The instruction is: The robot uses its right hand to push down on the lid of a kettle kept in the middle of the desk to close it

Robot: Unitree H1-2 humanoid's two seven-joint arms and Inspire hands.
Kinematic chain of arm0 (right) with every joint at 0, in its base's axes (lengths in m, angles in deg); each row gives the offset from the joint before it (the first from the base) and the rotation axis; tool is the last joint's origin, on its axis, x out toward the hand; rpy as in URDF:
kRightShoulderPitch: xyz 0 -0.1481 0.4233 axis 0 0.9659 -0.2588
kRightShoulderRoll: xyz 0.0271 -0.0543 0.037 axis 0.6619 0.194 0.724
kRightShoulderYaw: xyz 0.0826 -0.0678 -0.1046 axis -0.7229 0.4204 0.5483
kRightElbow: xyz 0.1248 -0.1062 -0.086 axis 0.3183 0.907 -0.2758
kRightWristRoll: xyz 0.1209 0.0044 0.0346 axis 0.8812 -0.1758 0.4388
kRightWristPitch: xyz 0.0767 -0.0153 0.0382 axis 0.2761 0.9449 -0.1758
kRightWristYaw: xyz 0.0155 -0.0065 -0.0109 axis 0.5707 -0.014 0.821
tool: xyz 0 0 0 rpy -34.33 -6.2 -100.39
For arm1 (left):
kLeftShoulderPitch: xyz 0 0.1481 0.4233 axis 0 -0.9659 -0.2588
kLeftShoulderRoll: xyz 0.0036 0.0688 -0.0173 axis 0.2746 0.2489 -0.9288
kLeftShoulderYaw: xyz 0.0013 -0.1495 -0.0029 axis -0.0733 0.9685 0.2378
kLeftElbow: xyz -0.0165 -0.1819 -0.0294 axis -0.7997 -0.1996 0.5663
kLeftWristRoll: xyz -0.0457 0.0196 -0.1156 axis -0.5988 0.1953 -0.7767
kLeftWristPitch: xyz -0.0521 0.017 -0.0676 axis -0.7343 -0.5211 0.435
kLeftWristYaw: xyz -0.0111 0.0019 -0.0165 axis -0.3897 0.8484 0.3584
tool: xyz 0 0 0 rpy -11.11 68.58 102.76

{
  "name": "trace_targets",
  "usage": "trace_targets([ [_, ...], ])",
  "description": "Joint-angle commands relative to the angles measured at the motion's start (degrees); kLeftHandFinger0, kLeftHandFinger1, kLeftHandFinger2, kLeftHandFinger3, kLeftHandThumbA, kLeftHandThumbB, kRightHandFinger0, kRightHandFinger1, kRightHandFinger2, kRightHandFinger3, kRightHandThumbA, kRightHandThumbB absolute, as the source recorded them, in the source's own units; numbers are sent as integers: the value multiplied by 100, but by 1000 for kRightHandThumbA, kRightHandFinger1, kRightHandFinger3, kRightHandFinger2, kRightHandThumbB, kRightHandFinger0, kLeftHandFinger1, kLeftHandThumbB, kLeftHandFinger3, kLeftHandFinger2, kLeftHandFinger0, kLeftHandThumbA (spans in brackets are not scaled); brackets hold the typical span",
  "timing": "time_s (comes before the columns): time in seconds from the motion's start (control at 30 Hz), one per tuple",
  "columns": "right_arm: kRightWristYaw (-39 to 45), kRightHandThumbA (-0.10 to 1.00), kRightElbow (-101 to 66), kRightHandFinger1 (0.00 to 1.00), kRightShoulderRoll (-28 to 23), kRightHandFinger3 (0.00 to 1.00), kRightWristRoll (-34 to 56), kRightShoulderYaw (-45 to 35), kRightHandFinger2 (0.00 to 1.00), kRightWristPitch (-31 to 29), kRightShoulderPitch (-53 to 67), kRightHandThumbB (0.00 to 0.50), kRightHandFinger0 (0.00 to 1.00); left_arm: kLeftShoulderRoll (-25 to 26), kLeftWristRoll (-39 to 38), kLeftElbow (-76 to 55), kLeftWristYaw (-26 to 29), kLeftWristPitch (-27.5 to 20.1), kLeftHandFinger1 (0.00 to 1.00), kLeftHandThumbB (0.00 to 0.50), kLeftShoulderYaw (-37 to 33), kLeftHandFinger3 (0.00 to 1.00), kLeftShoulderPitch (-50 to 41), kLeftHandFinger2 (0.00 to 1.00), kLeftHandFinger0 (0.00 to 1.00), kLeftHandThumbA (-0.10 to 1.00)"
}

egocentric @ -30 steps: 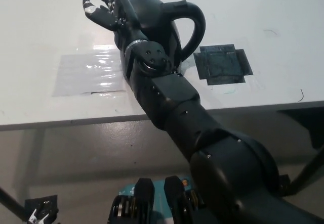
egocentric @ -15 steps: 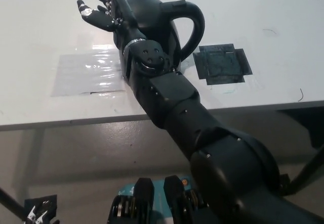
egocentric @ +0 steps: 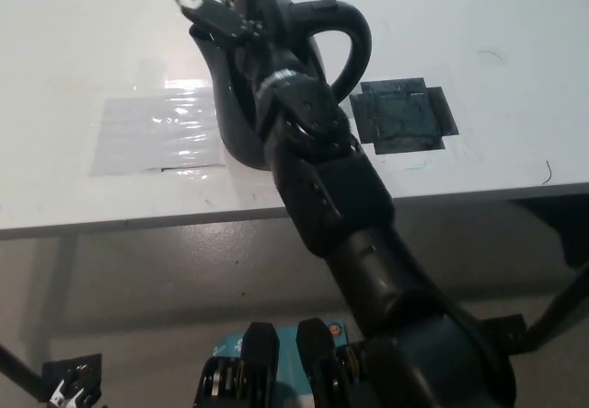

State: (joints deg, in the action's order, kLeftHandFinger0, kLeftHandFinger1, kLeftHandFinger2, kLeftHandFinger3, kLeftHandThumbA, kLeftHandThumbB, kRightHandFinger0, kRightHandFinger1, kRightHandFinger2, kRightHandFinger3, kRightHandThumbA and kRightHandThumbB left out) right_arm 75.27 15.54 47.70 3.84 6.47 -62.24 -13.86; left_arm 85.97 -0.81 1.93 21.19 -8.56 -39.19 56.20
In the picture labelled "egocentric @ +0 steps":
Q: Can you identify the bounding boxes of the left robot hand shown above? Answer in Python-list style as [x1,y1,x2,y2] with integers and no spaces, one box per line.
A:
[48,365,104,408]

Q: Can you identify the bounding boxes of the dark table frame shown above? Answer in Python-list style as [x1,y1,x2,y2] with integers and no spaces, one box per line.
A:
[504,197,589,270]

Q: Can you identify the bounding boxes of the black electric kettle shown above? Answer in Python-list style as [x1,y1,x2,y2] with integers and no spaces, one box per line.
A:
[188,0,374,171]

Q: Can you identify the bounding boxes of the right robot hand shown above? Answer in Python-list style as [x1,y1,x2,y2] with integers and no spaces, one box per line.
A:
[164,0,301,92]

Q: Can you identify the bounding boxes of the clear tape patch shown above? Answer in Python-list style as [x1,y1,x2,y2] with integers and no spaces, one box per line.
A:
[88,88,227,180]

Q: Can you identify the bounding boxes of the black tape square patch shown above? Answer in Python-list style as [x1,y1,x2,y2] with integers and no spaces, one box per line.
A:
[348,76,460,157]

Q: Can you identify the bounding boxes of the black floor tape marker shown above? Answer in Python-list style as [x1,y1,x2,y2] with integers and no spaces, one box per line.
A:
[40,353,104,401]
[477,314,527,355]

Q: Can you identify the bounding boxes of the robot torso black teal blocks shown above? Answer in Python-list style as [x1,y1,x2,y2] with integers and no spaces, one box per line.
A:
[194,318,369,408]

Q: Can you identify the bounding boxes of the black diagonal table brace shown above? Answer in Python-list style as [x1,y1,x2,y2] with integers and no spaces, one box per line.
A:
[523,263,589,355]
[0,342,49,401]

